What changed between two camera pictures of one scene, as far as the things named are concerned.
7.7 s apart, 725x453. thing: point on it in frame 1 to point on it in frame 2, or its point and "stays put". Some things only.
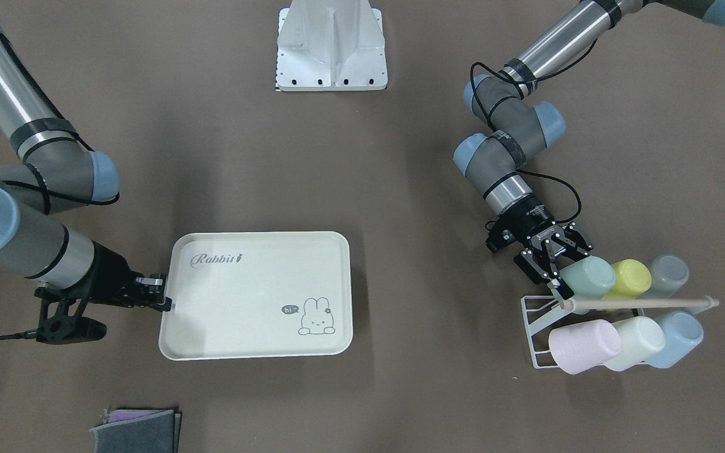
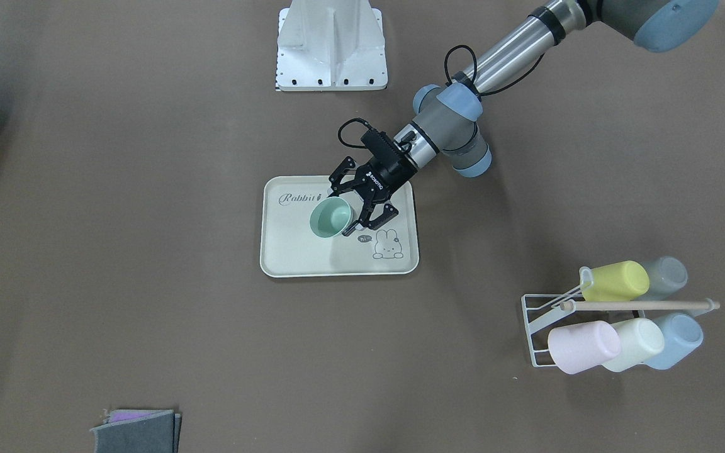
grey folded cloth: (138, 431) stays put
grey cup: (668, 272) stays put
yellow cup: (632, 277) stays put
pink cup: (576, 348) stays put
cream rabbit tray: (257, 294) to (289, 248)
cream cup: (641, 338) stays put
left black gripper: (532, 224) to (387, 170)
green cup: (591, 279) to (331, 217)
